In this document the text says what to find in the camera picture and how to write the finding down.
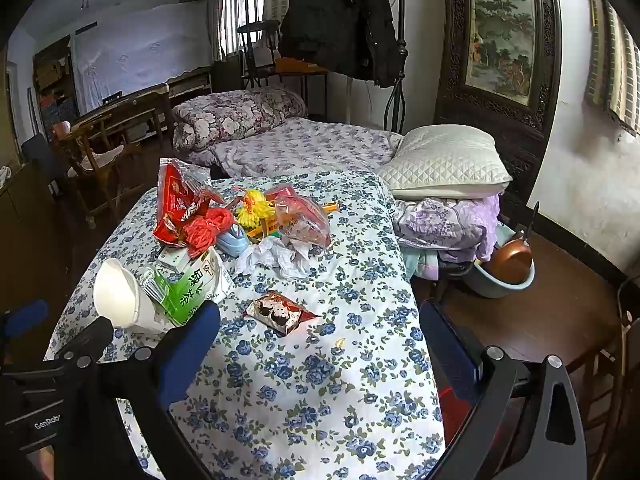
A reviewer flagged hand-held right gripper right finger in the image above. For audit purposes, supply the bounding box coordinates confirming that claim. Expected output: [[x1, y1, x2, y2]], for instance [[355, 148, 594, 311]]
[[420, 300, 588, 480]]

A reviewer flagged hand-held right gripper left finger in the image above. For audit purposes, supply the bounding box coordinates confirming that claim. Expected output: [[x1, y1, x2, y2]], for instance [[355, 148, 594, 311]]
[[100, 302, 222, 480]]

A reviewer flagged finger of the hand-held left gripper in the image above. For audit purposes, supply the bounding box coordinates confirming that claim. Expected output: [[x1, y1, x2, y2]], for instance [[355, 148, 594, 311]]
[[0, 299, 50, 346], [50, 317, 115, 363]]

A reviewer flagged white paper cup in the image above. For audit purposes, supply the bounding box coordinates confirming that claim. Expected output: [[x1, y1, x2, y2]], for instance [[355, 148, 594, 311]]
[[93, 257, 173, 336]]

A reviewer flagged green tea carton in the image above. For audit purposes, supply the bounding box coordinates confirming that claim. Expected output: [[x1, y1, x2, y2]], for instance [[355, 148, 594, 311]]
[[142, 245, 233, 328]]

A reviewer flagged small white packet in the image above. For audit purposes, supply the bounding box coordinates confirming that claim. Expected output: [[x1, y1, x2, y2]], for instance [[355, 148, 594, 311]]
[[157, 248, 193, 273]]

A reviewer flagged white tissue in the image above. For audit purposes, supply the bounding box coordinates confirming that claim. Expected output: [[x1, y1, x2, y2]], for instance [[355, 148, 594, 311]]
[[235, 235, 313, 281]]

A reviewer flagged red snack bag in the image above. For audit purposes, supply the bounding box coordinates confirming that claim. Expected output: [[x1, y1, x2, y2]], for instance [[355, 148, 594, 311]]
[[152, 157, 226, 247]]

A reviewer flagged clear plastic bag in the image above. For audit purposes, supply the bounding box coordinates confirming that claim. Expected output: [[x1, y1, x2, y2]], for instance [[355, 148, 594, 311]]
[[272, 194, 333, 251]]

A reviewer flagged light blue basin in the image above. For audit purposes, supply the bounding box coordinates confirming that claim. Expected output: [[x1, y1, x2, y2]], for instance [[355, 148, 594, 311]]
[[472, 255, 536, 300]]

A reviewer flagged light green cloth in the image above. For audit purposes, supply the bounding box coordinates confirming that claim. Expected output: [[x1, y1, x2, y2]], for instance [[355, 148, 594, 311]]
[[400, 250, 441, 282]]

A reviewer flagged dark snack wrapper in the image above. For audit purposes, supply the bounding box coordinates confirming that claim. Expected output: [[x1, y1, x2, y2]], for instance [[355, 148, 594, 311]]
[[244, 290, 323, 336]]

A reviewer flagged copper frying pan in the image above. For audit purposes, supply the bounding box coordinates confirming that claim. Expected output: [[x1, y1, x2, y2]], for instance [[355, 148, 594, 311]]
[[487, 202, 542, 286]]

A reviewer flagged blue floral blanket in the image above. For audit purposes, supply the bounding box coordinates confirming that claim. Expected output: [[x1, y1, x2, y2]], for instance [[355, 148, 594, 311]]
[[44, 170, 448, 480]]

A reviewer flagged red mesh bag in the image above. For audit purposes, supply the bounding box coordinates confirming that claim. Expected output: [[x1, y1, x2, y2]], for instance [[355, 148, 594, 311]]
[[182, 207, 236, 257]]

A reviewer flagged black chair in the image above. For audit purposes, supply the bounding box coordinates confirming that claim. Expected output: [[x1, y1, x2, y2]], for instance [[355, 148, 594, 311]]
[[20, 132, 58, 196]]

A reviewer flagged wooden armchair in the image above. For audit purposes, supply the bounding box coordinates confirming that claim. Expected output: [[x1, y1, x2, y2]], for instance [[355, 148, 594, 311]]
[[57, 112, 146, 228]]

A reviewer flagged white quilted pillow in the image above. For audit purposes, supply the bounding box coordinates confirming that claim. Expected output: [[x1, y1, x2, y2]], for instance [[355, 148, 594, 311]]
[[375, 125, 513, 201]]

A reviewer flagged wooden desk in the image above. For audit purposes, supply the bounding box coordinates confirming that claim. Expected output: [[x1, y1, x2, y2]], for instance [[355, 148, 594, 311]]
[[75, 82, 173, 146]]

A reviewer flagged cluttered wooden shelf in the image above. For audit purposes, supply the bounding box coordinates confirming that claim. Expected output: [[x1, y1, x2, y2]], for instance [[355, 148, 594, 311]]
[[32, 40, 78, 131]]

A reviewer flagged purple floral bedsheet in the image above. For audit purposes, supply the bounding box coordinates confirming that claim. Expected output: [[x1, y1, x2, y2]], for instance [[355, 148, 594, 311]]
[[192, 115, 406, 181]]

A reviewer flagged folded floral quilt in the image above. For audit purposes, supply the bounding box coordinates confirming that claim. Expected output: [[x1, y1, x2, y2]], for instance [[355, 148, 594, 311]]
[[172, 86, 307, 153]]

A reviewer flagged white dust sheet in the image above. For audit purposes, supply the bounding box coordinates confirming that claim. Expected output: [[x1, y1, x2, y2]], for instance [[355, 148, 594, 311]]
[[70, 2, 213, 106]]

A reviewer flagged orange table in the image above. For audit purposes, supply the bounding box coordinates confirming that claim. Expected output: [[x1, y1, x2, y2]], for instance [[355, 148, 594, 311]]
[[272, 57, 328, 121]]

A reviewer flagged black metal coat stand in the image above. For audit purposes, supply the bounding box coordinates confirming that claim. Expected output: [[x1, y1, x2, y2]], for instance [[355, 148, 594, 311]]
[[382, 0, 410, 133]]

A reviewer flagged painted wooden folding screen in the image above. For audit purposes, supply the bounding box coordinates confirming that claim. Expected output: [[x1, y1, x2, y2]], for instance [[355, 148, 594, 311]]
[[432, 0, 563, 181]]

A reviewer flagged dark wooden chair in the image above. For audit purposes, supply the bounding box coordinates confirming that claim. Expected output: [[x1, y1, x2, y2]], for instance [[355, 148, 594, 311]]
[[236, 19, 283, 91]]

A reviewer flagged striped curtain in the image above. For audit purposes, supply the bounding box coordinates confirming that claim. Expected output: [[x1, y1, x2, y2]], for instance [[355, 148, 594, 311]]
[[585, 0, 640, 136]]

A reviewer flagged black jacket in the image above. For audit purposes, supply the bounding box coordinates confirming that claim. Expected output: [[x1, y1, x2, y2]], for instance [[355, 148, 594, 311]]
[[277, 0, 396, 88]]

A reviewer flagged window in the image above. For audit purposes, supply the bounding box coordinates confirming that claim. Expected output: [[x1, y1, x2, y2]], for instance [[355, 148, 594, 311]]
[[220, 0, 273, 58]]

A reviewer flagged yellow plastic string bundle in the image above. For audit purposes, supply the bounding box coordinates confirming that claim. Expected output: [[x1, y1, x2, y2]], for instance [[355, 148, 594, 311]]
[[235, 187, 274, 231]]

